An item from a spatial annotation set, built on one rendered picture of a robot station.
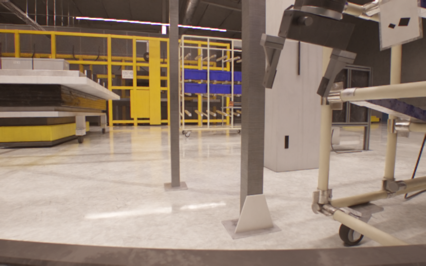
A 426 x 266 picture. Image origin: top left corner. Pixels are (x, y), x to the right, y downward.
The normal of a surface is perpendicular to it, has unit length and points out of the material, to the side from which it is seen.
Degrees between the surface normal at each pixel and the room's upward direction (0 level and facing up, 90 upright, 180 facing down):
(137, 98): 90
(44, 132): 90
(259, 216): 90
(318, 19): 114
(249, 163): 90
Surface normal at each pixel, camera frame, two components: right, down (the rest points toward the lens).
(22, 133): 0.27, 0.08
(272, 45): 0.09, 0.47
